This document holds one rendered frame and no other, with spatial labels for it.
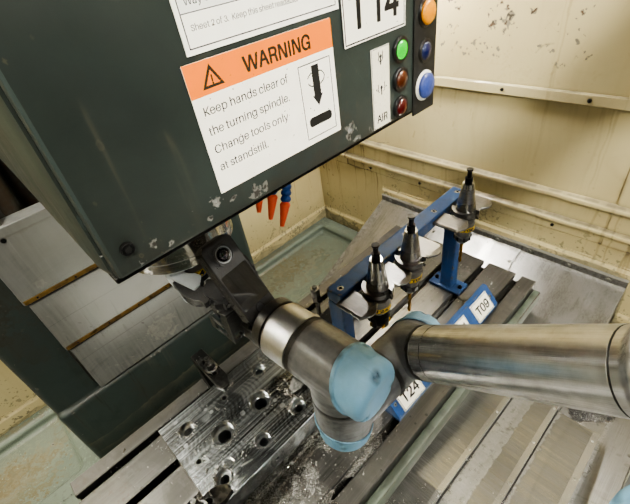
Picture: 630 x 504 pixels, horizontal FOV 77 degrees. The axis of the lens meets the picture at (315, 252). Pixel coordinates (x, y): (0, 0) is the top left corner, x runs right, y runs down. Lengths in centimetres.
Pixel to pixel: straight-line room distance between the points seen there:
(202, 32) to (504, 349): 38
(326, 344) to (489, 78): 103
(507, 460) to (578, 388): 78
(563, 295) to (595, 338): 105
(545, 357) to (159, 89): 38
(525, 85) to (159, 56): 109
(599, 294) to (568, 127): 50
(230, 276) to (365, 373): 20
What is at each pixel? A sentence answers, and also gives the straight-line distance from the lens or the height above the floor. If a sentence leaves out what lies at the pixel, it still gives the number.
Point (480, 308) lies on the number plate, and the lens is 117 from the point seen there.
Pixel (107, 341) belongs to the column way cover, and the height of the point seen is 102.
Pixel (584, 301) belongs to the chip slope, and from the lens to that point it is 145.
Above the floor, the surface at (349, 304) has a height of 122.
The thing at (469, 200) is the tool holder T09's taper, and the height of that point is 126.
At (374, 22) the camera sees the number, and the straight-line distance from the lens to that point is 47.
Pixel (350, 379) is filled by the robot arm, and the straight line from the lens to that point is 43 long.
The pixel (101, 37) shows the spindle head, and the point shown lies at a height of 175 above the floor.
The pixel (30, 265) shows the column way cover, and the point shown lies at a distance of 103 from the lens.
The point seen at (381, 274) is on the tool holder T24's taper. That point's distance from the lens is 76.
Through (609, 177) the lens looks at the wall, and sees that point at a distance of 132.
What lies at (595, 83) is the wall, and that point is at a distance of 124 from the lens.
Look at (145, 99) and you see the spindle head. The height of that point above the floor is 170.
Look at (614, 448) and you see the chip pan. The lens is 136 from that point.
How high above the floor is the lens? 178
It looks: 38 degrees down
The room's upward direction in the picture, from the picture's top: 10 degrees counter-clockwise
